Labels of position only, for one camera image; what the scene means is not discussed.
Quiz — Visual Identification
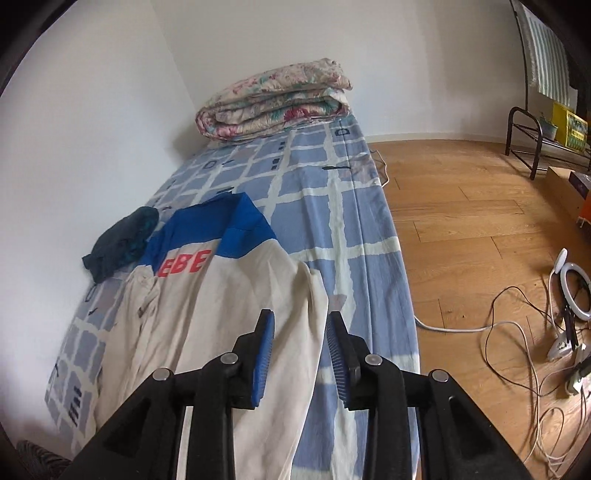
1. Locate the cardboard box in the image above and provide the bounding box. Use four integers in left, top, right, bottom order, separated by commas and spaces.
545, 166, 591, 223

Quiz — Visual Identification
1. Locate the striped hanging towel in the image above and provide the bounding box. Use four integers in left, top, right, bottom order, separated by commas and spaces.
521, 4, 572, 107

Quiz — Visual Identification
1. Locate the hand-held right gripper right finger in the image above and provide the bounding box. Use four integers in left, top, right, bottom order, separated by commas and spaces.
325, 311, 532, 480

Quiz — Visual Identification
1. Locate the dark green crumpled cloth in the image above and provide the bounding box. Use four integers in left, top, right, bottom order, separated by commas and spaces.
82, 207, 160, 283

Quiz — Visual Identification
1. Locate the white ring light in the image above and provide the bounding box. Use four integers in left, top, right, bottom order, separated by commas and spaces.
547, 248, 591, 361

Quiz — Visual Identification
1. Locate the small potted plant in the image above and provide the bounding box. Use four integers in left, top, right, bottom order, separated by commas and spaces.
538, 113, 560, 140

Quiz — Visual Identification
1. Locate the yellow crate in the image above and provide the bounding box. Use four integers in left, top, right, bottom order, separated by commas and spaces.
551, 102, 590, 151

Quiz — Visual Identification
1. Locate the black metal clothes rack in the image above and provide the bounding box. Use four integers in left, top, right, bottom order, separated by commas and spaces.
505, 0, 591, 181

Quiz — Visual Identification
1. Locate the folded floral quilt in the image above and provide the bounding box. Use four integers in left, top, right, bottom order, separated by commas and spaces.
195, 58, 354, 141

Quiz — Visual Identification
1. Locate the dark striped slipper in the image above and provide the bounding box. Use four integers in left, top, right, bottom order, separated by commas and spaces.
16, 440, 71, 477

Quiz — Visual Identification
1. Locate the power strip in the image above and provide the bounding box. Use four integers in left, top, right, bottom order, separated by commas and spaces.
566, 357, 591, 398

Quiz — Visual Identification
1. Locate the beige and blue jacket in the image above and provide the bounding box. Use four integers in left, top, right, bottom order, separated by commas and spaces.
95, 191, 329, 480

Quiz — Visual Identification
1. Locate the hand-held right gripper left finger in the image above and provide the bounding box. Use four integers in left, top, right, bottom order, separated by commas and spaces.
69, 309, 276, 480

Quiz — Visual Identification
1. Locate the bed with blue checked sheet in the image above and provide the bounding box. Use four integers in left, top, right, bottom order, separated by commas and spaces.
44, 113, 422, 480

